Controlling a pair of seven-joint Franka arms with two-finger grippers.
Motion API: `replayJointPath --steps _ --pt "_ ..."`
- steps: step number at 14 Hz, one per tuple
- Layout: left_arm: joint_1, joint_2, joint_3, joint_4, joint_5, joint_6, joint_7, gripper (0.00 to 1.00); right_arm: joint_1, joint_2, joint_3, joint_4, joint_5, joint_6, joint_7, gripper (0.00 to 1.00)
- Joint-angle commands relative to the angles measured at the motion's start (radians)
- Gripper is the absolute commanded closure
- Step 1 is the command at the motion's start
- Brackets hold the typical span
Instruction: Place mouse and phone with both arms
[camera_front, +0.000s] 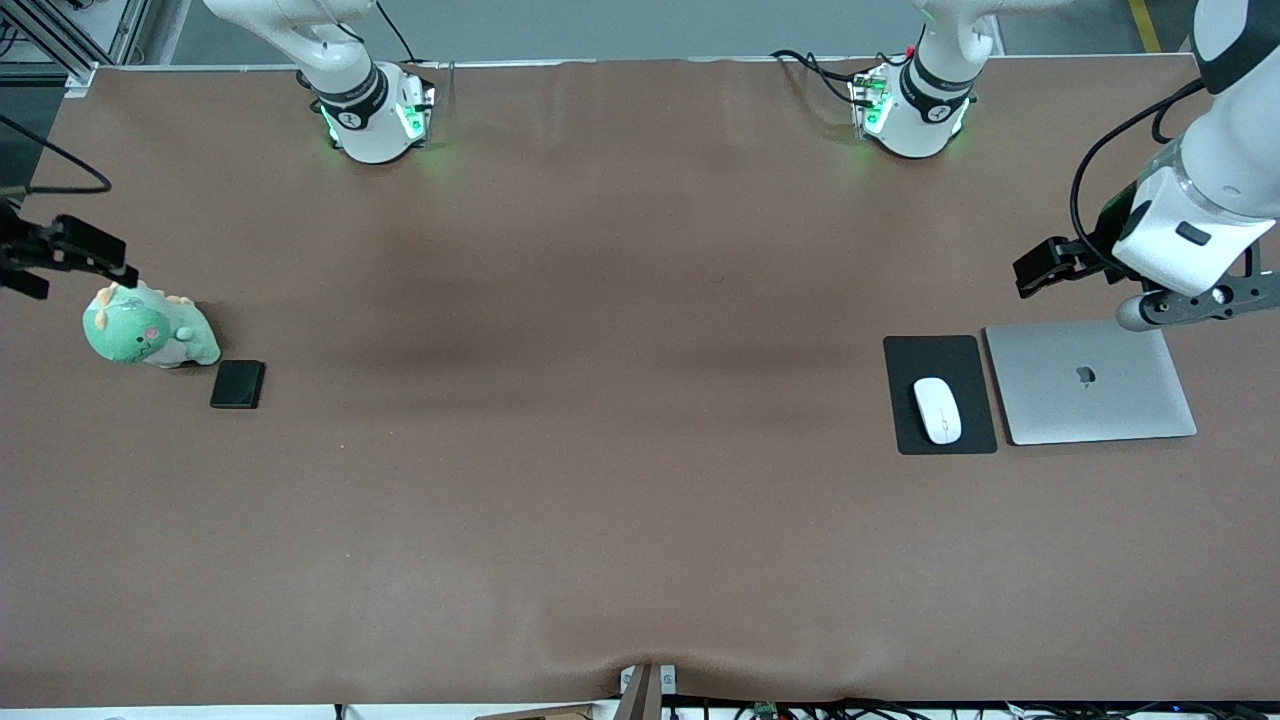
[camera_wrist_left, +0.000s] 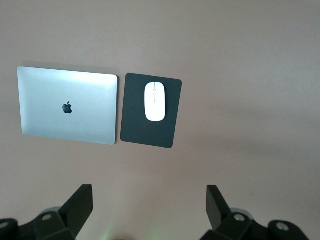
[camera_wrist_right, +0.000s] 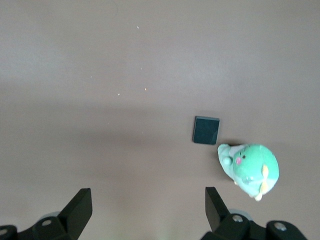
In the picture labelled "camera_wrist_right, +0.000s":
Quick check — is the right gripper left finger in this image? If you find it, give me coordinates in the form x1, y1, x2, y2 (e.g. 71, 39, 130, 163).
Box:
0, 188, 93, 240

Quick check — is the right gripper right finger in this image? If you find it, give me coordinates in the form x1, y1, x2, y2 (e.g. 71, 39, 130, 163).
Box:
201, 186, 307, 240

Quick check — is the brown table cover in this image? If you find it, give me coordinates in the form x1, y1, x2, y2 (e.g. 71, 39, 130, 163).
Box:
0, 0, 320, 240

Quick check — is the green dinosaur plush toy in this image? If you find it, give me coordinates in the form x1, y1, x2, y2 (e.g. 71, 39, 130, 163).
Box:
216, 142, 280, 202

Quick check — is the small black phone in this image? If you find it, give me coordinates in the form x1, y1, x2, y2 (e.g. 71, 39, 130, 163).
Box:
192, 115, 221, 145

